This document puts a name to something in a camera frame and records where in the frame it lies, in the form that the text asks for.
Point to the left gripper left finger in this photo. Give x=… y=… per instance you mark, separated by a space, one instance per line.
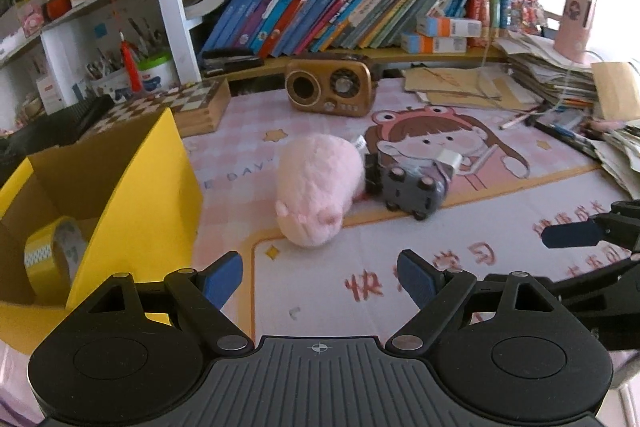
x=199 y=297

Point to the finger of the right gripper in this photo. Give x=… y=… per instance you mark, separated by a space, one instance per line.
x=612 y=283
x=620 y=226

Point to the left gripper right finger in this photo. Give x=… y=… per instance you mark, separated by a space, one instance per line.
x=440 y=296

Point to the grey toy car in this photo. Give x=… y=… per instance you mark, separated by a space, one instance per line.
x=416 y=190

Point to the white usb charger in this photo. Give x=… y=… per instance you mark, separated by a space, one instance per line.
x=449 y=162

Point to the yellow tape roll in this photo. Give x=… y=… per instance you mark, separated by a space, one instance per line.
x=52 y=256

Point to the pink plush pig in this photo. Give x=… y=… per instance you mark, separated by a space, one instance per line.
x=318 y=178

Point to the pink cartoon desk mat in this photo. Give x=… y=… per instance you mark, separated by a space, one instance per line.
x=490 y=222

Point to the yellow cardboard box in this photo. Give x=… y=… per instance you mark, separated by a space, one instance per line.
x=134 y=195

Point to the kraft envelope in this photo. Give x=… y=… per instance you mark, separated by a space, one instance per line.
x=617 y=86

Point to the pink white pen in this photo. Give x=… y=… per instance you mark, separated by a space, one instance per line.
x=515 y=120

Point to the stack of papers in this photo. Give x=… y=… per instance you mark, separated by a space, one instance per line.
x=570 y=105

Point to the wooden chess box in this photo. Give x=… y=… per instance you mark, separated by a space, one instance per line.
x=197 y=109

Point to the brown paper envelopes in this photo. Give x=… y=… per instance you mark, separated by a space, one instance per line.
x=481 y=87

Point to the pink cylinder holder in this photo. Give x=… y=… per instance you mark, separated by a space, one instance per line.
x=575 y=25

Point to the black electronic keyboard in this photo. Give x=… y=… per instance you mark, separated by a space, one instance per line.
x=62 y=128

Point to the white green jar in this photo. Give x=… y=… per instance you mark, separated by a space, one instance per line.
x=158 y=73

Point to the brown retro radio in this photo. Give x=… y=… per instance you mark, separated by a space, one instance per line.
x=338 y=84

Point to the orange white box lower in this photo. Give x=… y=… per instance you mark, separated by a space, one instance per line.
x=420 y=44

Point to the orange white box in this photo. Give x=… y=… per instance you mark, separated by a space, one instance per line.
x=449 y=27
x=420 y=44

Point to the orange white box upper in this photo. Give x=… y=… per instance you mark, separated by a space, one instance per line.
x=449 y=27

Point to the row of leaning books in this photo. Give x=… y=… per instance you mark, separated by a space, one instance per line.
x=274 y=28

